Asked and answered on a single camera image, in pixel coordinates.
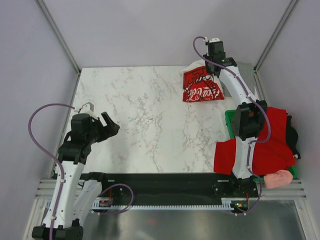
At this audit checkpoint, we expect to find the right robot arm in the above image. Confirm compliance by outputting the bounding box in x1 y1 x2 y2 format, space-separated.
203 38 268 197

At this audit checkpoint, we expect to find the folded grey t shirt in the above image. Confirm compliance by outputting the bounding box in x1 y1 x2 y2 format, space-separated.
237 62 256 93

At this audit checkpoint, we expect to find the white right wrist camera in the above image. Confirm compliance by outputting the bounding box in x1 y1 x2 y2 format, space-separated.
203 37 221 44

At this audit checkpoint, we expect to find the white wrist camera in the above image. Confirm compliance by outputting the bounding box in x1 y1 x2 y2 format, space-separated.
203 37 221 44
73 102 99 120

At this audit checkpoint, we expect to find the black t shirt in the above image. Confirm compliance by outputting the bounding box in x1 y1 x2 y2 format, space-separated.
285 115 301 159

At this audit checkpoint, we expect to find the aluminium frame post right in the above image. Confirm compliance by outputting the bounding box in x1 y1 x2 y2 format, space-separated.
253 0 299 73

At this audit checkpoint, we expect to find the aluminium front rail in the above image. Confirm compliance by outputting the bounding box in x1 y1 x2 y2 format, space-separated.
34 179 307 201

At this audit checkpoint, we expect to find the white red printed t shirt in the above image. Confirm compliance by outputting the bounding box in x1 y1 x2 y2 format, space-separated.
181 59 225 103

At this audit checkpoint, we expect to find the pink t shirt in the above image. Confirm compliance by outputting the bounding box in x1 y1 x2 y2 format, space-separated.
263 170 293 189

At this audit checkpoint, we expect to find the aluminium frame post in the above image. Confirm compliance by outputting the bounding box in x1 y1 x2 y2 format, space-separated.
253 0 299 73
34 0 82 76

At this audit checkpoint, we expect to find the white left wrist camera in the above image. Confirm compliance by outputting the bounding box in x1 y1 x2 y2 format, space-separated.
73 102 99 120

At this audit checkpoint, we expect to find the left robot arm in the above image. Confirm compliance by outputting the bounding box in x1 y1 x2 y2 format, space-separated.
31 111 120 240

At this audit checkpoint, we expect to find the aluminium frame post left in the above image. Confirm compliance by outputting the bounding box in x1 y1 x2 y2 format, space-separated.
34 0 82 76

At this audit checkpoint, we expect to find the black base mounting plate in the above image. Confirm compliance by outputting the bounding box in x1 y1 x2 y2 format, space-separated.
79 172 260 208

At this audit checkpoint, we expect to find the white slotted cable duct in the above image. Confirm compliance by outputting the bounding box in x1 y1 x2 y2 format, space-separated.
91 198 234 211

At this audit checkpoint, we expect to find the green plastic bin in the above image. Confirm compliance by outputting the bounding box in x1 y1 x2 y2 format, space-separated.
224 109 298 179

